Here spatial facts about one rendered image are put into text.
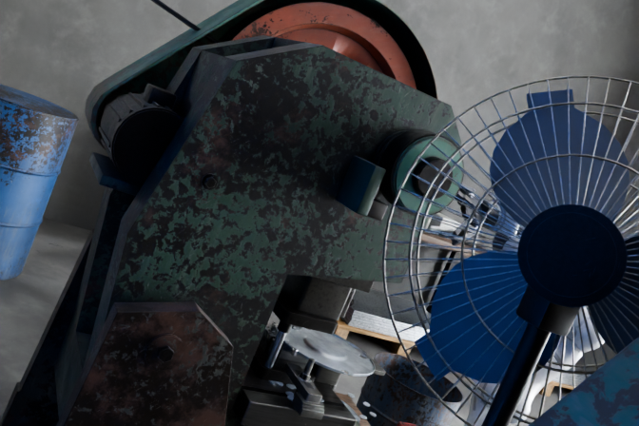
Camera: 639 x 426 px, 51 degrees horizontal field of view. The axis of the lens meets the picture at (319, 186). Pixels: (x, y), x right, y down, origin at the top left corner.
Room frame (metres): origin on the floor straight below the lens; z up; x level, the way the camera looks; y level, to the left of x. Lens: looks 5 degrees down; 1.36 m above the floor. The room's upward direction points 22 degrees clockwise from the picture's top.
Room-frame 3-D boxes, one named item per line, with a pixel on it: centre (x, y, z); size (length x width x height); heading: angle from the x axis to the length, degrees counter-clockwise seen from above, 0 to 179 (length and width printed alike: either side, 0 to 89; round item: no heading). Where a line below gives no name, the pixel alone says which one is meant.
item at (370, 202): (1.52, -0.17, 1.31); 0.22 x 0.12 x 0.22; 117
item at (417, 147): (1.74, -0.07, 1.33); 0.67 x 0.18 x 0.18; 27
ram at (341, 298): (1.77, -0.11, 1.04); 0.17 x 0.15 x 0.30; 117
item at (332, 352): (1.80, -0.18, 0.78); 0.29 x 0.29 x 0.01
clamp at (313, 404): (1.60, -0.15, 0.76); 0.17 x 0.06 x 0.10; 27
